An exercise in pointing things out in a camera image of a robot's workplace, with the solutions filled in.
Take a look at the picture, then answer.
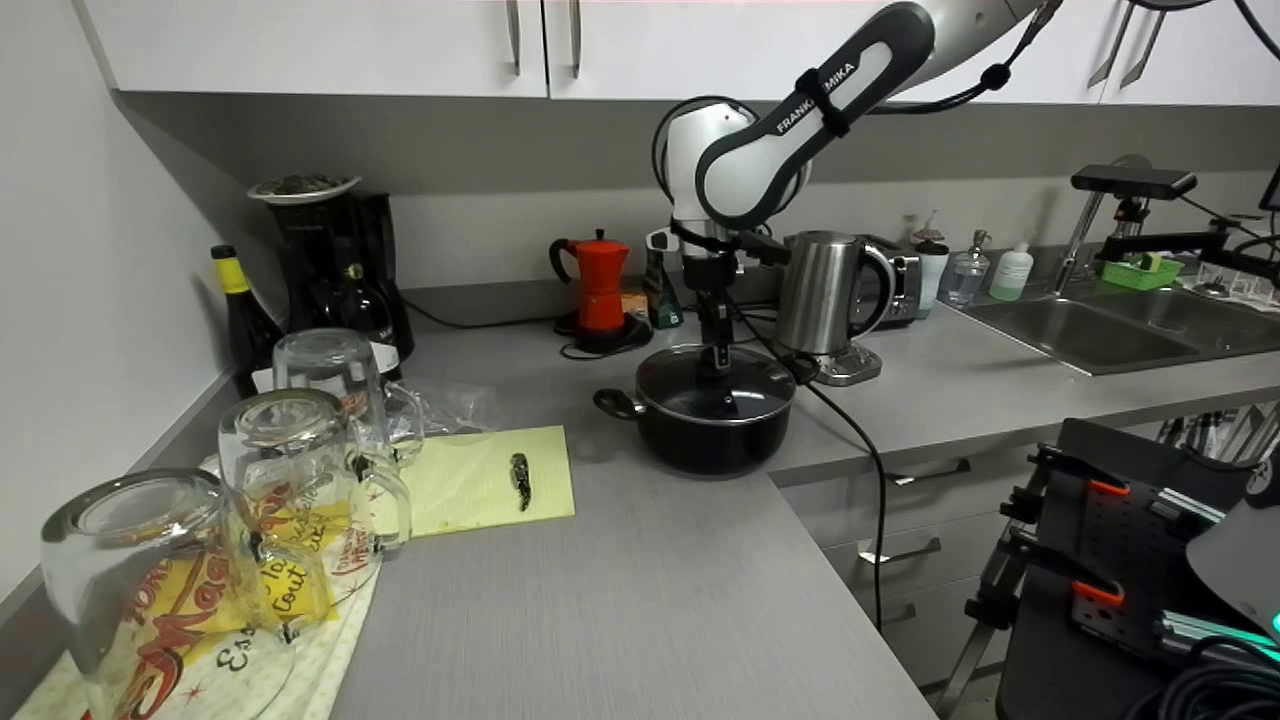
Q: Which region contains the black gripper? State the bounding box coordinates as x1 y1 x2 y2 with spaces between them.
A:
679 247 745 376

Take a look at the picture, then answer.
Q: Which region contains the grey robot base cover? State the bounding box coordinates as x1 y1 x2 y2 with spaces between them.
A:
1184 495 1280 635

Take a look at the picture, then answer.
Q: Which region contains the black cooking pot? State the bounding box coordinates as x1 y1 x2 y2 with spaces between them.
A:
590 348 799 476

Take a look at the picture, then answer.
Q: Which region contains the red moka pot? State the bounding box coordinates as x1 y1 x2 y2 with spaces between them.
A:
546 226 634 337

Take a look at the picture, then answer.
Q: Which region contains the small dark bottle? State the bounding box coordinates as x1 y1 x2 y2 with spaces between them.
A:
644 227 687 331

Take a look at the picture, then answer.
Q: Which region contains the stainless steel electric kettle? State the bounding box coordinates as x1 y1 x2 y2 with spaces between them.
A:
776 227 894 366

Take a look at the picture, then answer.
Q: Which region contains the steel kettle base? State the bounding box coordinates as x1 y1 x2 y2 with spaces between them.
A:
796 340 888 392

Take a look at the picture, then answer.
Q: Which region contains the stainless steel toaster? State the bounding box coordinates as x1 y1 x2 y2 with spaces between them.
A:
855 235 930 331

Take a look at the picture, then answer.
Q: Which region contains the small dark object on cloth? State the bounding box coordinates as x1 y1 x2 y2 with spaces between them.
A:
504 447 535 518

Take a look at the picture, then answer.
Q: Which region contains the clear soap bottle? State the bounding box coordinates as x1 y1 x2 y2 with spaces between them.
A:
938 227 994 314

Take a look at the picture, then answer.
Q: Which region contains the white soap bottle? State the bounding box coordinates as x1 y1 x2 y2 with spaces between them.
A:
989 239 1040 306

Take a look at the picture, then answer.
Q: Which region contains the stainless steel sink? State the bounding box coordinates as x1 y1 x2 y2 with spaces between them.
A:
967 286 1280 381

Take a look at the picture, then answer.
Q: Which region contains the black clamp with orange tip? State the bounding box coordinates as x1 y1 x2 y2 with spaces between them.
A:
1004 524 1132 618
1024 444 1135 507

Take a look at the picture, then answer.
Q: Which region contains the black drip coffee maker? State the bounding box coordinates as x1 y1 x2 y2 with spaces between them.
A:
245 172 416 371

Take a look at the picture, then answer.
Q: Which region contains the clear drinking glass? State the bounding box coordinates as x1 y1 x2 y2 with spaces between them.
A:
267 323 427 474
36 465 302 720
216 388 416 632

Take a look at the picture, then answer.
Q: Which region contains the green sponge holder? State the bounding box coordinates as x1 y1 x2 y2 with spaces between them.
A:
1097 251 1191 298

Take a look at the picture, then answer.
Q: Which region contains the dark wine bottle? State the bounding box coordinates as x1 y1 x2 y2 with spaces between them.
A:
207 239 284 400

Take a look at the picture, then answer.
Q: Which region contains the printed white dish towel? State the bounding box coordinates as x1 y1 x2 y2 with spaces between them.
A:
10 465 392 720

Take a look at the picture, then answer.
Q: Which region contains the black power cable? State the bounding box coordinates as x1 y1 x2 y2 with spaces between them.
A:
736 314 894 632

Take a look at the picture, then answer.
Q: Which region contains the silver drawer handle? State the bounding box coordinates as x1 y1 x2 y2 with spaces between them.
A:
852 533 943 572
888 456 974 491

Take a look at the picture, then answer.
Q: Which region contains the silver cabinet handle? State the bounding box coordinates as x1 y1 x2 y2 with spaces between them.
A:
562 0 587 80
504 0 529 80
1114 0 1165 95
1083 0 1135 95

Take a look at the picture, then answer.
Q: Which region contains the black stereo camera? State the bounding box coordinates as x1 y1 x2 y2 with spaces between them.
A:
1069 160 1199 204

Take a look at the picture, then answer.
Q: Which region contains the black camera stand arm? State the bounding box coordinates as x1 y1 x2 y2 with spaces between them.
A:
1063 193 1256 293

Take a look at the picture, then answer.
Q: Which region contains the black cable bundle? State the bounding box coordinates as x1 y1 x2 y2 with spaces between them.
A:
1114 635 1280 720

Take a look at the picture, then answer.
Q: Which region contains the black overhead cable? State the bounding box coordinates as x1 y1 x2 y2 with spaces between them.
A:
1233 0 1280 63

